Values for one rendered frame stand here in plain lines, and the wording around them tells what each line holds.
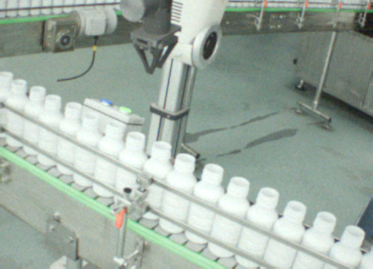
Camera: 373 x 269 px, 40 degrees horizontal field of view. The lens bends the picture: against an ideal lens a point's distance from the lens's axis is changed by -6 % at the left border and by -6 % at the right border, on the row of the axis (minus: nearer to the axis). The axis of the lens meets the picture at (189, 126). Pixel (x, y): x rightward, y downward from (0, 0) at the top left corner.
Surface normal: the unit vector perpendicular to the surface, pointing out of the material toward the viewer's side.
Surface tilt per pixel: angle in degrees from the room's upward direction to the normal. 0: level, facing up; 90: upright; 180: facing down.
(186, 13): 90
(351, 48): 90
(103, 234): 90
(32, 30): 90
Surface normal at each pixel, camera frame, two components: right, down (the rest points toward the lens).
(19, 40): 0.65, 0.42
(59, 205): -0.51, 0.29
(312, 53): -0.74, 0.16
